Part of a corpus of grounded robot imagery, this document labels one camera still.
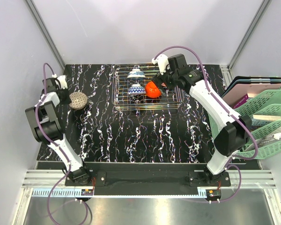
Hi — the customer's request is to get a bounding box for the blue booklet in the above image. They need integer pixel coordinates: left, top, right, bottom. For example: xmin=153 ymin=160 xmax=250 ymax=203
xmin=250 ymin=118 xmax=272 ymax=131

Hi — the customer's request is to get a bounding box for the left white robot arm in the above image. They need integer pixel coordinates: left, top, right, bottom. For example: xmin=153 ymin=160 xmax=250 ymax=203
xmin=25 ymin=74 xmax=92 ymax=186

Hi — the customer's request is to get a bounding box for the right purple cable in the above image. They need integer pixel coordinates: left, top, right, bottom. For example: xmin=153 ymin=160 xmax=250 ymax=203
xmin=154 ymin=45 xmax=259 ymax=203

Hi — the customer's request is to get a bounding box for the wire dish rack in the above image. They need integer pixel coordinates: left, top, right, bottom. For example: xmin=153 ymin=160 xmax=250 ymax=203
xmin=112 ymin=63 xmax=183 ymax=111

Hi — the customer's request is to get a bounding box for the green file organizer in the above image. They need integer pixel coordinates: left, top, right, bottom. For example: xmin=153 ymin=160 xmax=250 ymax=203
xmin=208 ymin=88 xmax=281 ymax=159

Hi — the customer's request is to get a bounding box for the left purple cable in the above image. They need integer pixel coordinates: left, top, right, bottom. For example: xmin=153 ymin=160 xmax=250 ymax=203
xmin=35 ymin=62 xmax=93 ymax=225

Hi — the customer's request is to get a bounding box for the purple book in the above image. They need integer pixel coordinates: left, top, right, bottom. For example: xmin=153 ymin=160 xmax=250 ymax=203
xmin=233 ymin=93 xmax=258 ymax=109

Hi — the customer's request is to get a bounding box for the purple cable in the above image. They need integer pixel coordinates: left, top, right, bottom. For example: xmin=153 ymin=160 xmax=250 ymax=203
xmin=154 ymin=45 xmax=259 ymax=203
xmin=35 ymin=62 xmax=93 ymax=225

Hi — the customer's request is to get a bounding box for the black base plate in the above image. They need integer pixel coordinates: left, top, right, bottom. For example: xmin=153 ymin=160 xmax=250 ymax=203
xmin=60 ymin=161 xmax=232 ymax=188

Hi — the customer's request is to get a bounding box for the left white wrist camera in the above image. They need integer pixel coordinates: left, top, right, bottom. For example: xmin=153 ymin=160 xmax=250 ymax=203
xmin=52 ymin=74 xmax=68 ymax=90

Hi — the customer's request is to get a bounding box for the blue white floral bowl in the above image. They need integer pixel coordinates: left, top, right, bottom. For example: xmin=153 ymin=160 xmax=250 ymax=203
xmin=127 ymin=68 xmax=146 ymax=80

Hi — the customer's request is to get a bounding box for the pink folder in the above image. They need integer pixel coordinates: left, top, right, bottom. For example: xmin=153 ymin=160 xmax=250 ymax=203
xmin=222 ymin=83 xmax=281 ymax=108

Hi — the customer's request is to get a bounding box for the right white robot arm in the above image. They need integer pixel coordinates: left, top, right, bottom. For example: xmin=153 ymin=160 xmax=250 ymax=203
xmin=152 ymin=54 xmax=251 ymax=186

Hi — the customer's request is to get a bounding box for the blue zigzag bowl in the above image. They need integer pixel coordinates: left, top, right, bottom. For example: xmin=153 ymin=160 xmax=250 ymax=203
xmin=128 ymin=83 xmax=146 ymax=96

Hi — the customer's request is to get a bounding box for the spiral notebook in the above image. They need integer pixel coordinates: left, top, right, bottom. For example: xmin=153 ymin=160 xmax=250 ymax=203
xmin=252 ymin=123 xmax=281 ymax=149

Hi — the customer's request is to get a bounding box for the plain orange bowl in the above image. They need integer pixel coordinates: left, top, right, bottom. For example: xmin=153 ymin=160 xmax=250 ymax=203
xmin=145 ymin=81 xmax=162 ymax=98

